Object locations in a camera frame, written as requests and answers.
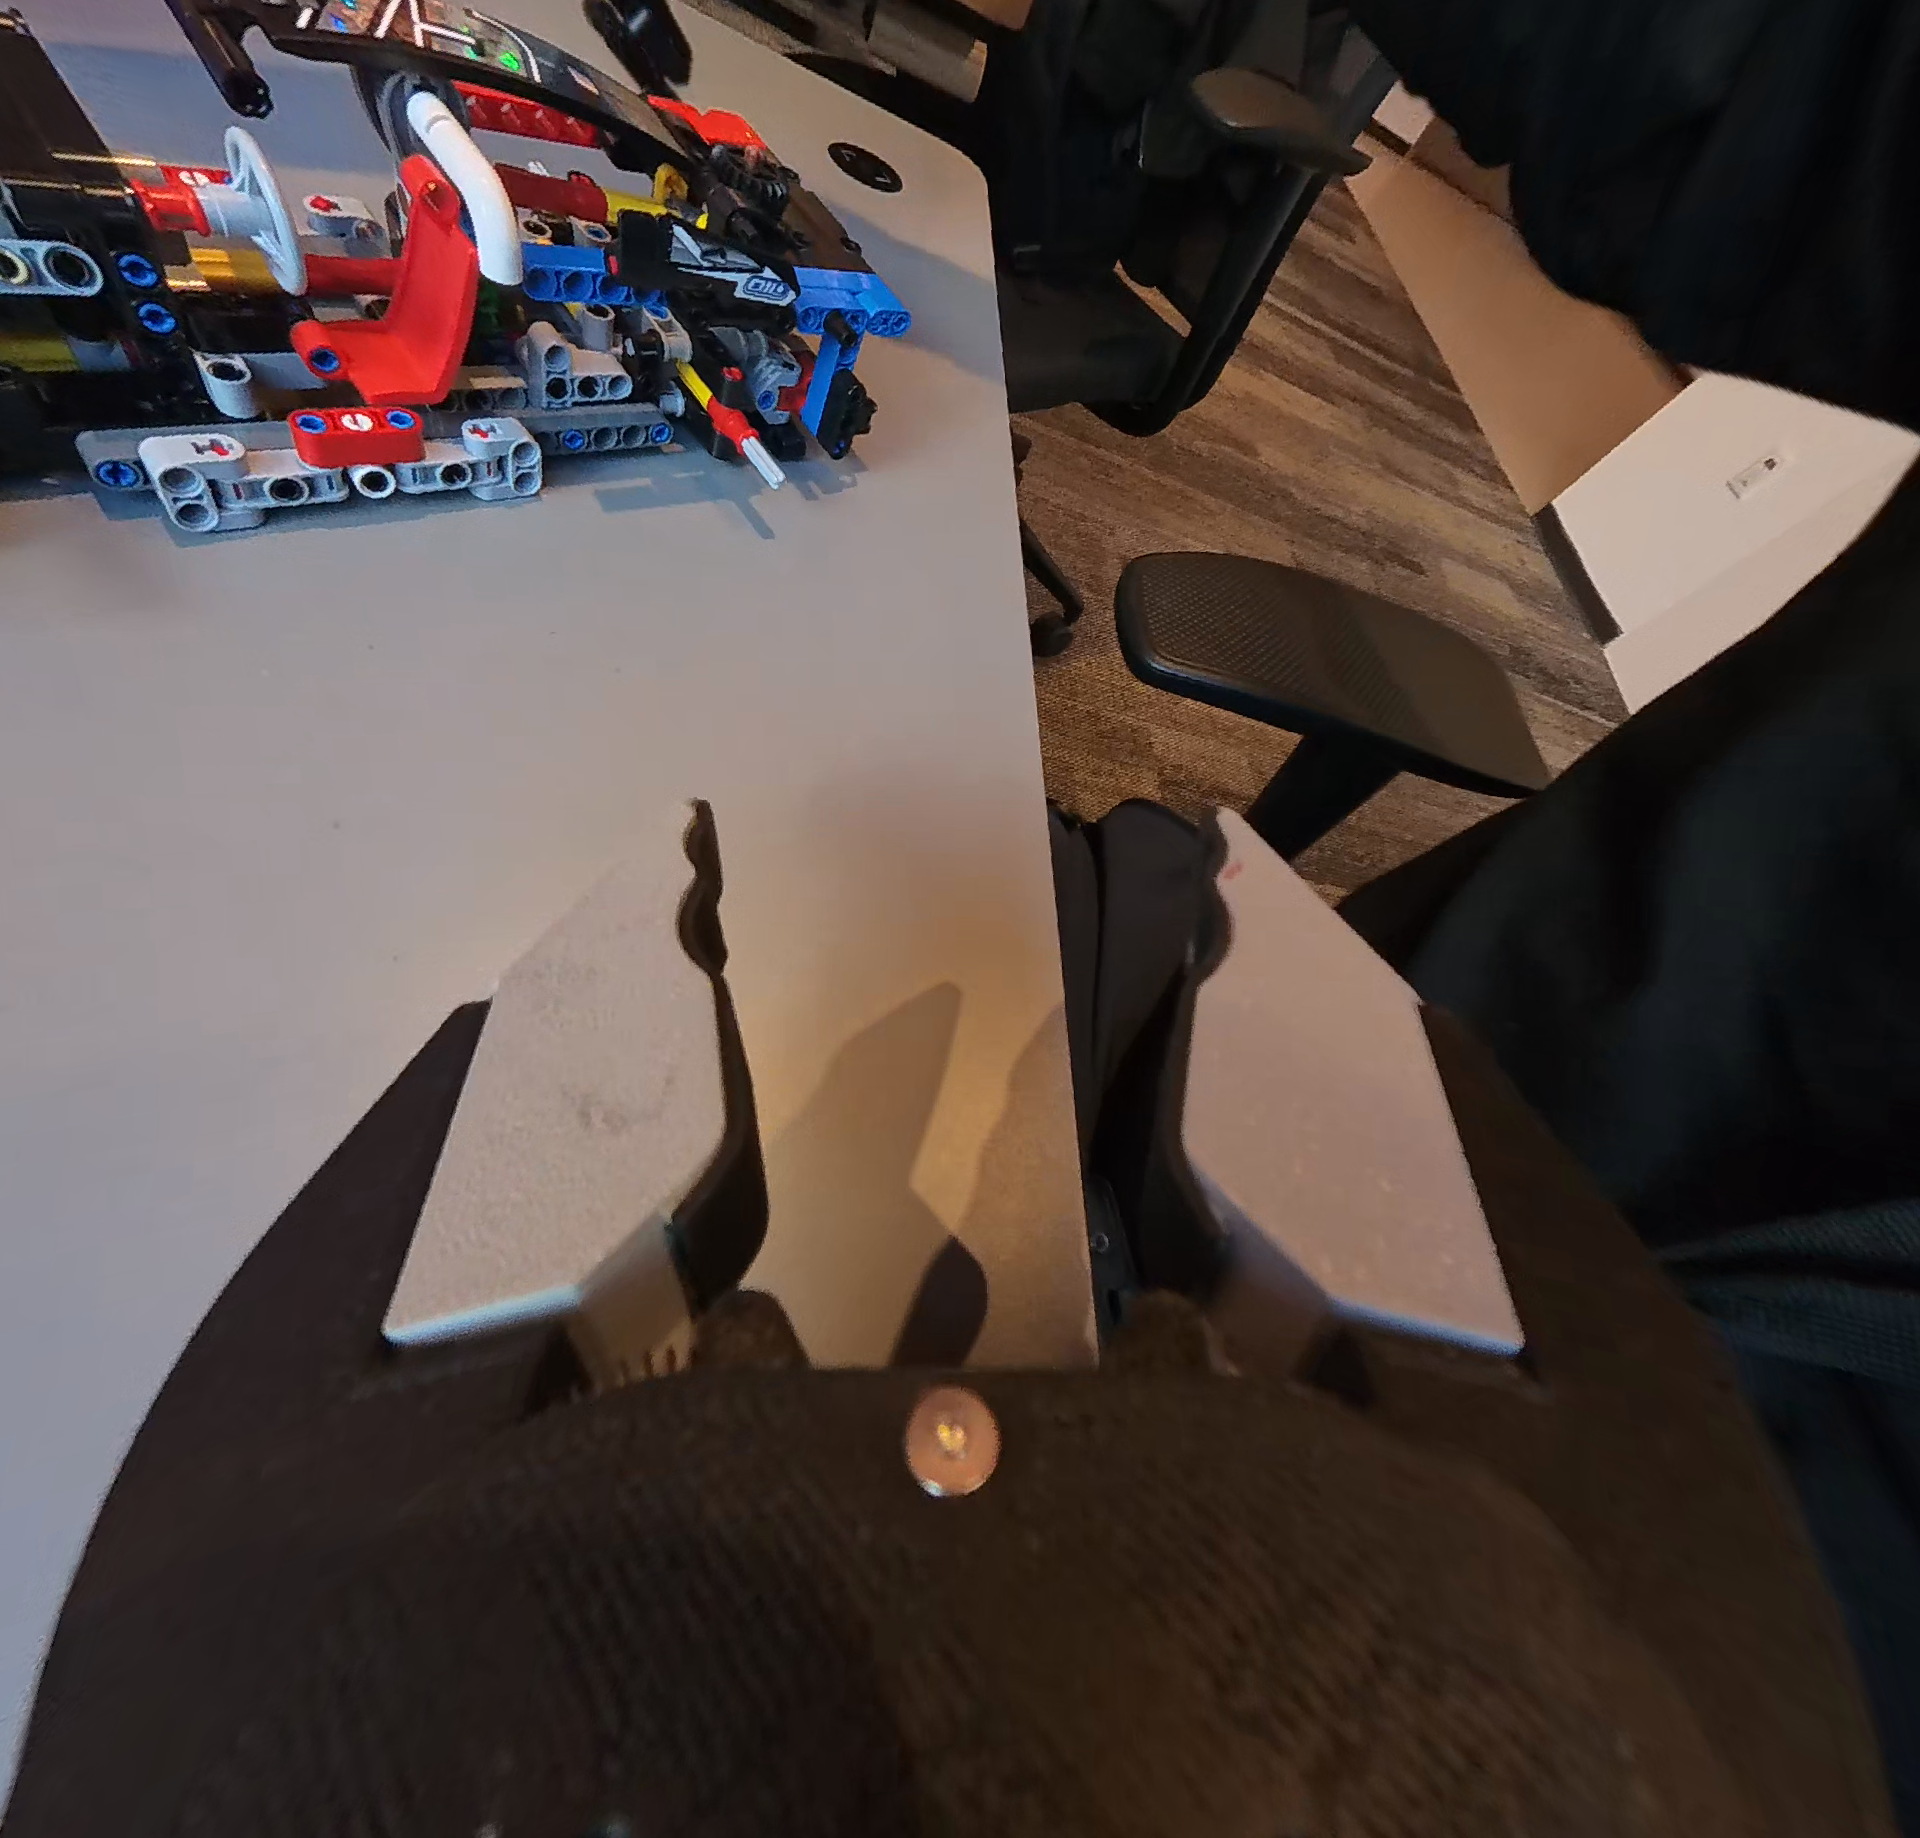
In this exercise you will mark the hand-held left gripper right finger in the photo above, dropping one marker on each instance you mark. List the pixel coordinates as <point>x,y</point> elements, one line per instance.
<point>1338,1118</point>

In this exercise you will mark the person's right forearm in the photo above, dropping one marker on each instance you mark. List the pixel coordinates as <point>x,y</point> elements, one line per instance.
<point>1724,142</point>

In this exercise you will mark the black desk grommet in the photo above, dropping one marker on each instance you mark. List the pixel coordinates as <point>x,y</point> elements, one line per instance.
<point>864,167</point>

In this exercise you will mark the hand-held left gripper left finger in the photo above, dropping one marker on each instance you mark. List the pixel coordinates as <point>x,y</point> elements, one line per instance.
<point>587,1118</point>

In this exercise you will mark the black office chair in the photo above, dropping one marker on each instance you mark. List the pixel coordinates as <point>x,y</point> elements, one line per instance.
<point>1246,106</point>
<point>1319,651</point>

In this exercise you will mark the toy brick car assembly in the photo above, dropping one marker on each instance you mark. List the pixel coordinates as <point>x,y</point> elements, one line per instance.
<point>719,258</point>

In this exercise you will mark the white cabinet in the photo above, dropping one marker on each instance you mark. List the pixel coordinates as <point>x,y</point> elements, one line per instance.
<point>1724,518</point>

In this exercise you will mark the toy brick car front chassis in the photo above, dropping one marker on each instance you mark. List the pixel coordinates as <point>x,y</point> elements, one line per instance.
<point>379,307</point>

